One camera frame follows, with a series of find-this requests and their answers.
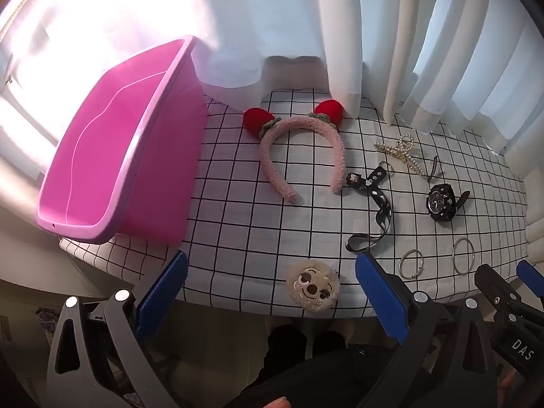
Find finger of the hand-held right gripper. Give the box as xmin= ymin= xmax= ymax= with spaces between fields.
xmin=475 ymin=263 xmax=523 ymax=312
xmin=515 ymin=259 xmax=544 ymax=326

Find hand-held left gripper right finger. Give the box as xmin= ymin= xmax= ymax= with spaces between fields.
xmin=355 ymin=252 xmax=500 ymax=408

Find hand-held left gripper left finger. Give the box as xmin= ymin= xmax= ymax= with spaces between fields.
xmin=46 ymin=250 xmax=190 ymax=408

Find silver bangle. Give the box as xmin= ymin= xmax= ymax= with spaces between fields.
xmin=398 ymin=249 xmax=426 ymax=280
xmin=452 ymin=237 xmax=474 ymax=273

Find beige plush sloth face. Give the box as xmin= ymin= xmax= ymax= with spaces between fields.
xmin=285 ymin=260 xmax=341 ymax=309

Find black wrist watch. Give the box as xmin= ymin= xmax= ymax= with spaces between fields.
xmin=426 ymin=183 xmax=472 ymax=222

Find pink plastic tub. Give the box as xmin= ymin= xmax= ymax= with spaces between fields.
xmin=36 ymin=36 xmax=209 ymax=245

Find person's right hand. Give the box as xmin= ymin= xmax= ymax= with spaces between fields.
xmin=498 ymin=371 xmax=518 ymax=401

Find person's dark trousers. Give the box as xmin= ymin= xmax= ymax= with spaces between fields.
xmin=238 ymin=325 xmax=411 ymax=408

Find pearl hair claw clip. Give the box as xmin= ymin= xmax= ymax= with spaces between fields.
xmin=373 ymin=134 xmax=427 ymax=177

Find pink fluffy strawberry headband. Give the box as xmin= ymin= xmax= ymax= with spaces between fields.
xmin=243 ymin=99 xmax=344 ymax=204

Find white pleated curtain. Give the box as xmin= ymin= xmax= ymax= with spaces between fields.
xmin=313 ymin=0 xmax=544 ymax=156

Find white sheer curtain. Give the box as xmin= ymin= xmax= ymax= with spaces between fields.
xmin=0 ymin=0 xmax=362 ymax=98

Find black patterned lanyard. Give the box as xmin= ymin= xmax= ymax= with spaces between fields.
xmin=345 ymin=160 xmax=396 ymax=252

